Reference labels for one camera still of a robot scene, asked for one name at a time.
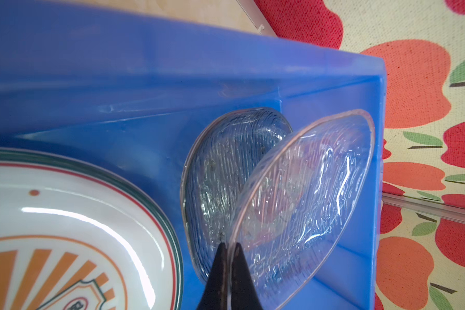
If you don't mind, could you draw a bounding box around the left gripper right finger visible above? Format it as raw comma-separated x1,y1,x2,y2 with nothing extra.
231,243,263,310

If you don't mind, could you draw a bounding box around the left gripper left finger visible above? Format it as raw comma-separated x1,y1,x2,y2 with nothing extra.
196,243,228,310

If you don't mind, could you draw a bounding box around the sunburst plate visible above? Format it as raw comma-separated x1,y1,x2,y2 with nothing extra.
0,148,183,309

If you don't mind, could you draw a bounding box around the blue plastic bin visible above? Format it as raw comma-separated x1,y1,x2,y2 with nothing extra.
0,1,386,309

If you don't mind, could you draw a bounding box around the right aluminium frame post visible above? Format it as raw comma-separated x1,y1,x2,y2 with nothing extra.
382,193,465,224

